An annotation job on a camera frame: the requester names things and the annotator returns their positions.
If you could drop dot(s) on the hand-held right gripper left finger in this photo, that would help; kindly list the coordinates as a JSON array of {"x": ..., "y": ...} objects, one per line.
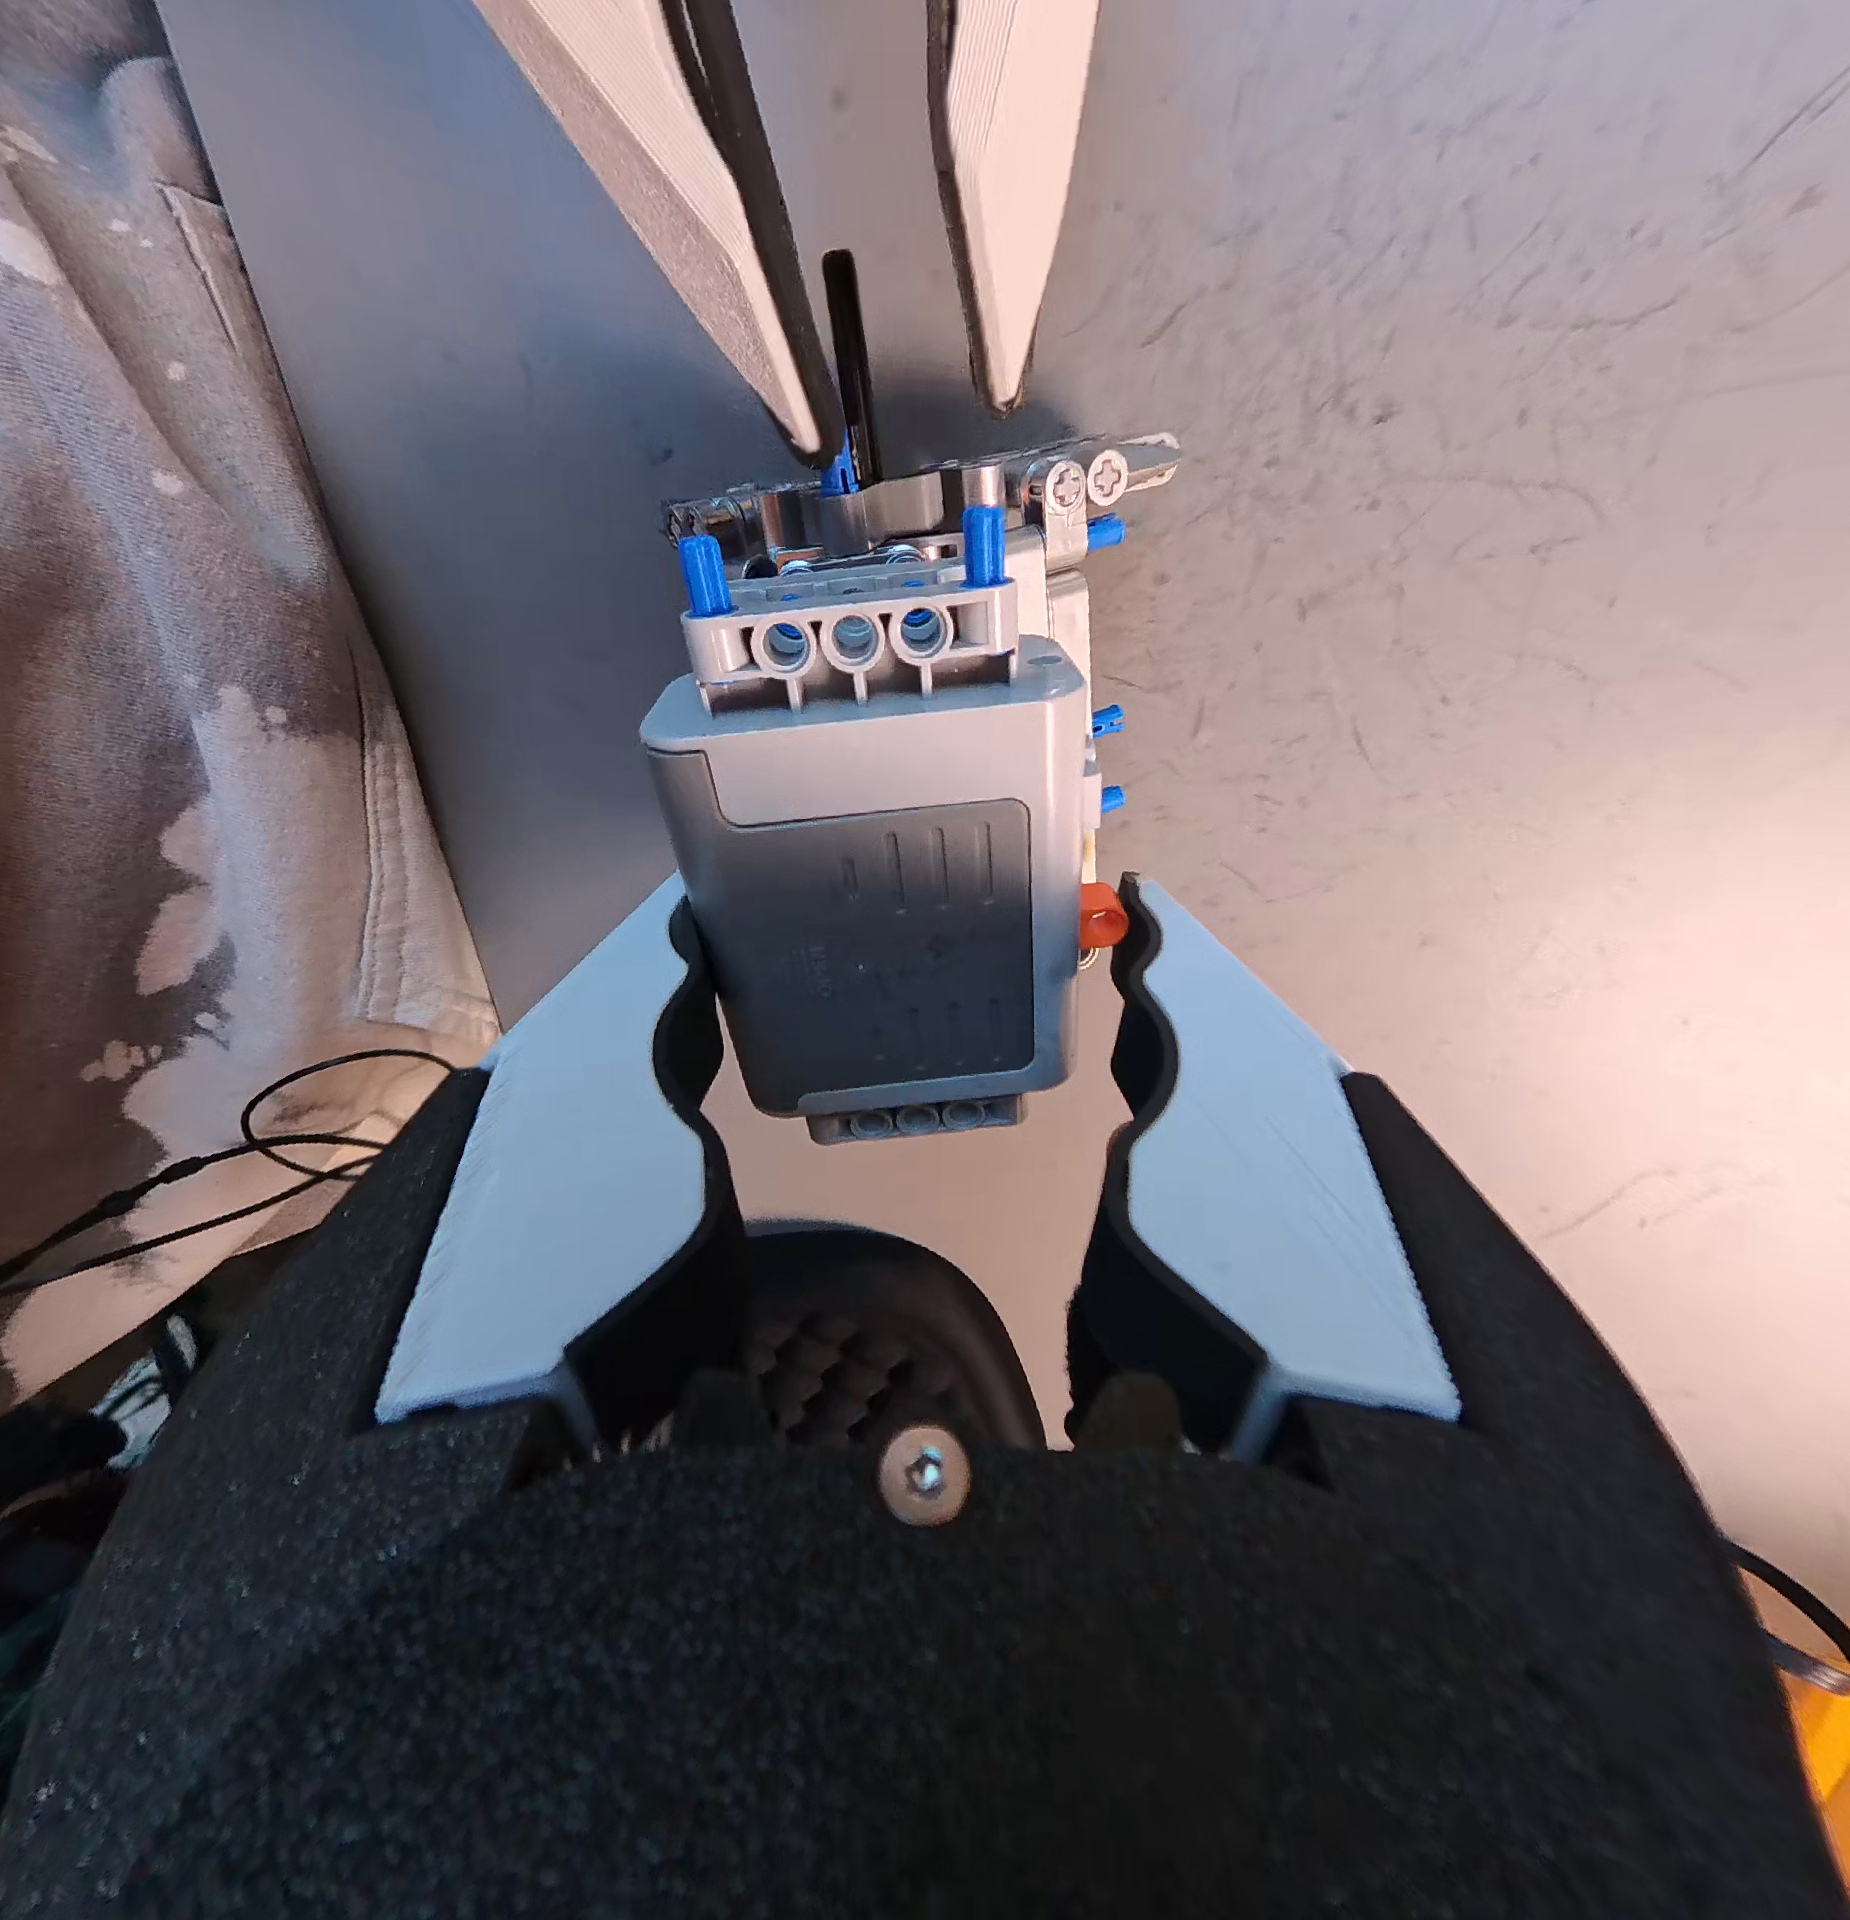
[{"x": 550, "y": 1201}]

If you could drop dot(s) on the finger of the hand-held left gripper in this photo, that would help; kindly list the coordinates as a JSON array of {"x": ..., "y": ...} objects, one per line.
[
  {"x": 642, "y": 150},
  {"x": 1010, "y": 150}
]

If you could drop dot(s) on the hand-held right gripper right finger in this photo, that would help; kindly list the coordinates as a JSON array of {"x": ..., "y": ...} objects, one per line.
[{"x": 1287, "y": 1201}]

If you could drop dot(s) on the grey battery box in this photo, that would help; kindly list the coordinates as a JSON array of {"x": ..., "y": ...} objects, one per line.
[{"x": 865, "y": 901}]

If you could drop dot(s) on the grey transparent engine model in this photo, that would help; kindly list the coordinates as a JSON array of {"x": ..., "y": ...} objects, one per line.
[{"x": 926, "y": 505}]

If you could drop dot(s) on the grey desk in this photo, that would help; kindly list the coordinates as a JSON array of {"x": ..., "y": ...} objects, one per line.
[{"x": 1405, "y": 452}]

